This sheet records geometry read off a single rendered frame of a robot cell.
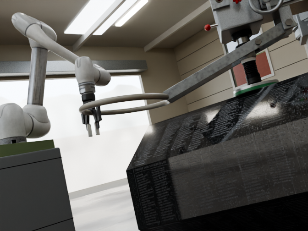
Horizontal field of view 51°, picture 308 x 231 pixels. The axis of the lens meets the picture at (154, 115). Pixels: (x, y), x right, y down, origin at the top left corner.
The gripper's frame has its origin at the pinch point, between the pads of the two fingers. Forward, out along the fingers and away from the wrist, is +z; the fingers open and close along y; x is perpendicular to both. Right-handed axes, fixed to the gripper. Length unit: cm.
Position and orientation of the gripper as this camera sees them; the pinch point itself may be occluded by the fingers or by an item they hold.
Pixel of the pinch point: (93, 129)
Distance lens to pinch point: 180.6
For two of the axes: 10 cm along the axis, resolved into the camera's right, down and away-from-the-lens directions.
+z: 1.7, 9.8, -1.1
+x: 4.5, 0.2, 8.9
